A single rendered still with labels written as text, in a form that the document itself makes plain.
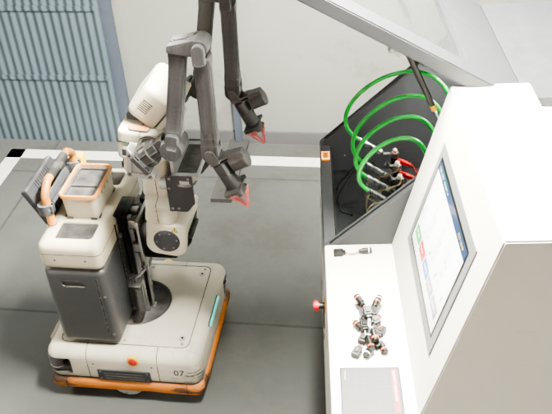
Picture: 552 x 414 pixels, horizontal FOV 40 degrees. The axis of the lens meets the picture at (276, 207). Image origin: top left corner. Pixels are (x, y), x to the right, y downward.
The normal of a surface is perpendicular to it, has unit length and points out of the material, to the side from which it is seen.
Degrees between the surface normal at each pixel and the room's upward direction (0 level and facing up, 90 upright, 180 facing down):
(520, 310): 90
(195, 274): 0
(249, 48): 90
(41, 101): 90
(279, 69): 90
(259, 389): 0
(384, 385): 0
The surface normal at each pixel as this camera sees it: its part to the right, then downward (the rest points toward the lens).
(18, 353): -0.05, -0.80
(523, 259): -0.03, 0.59
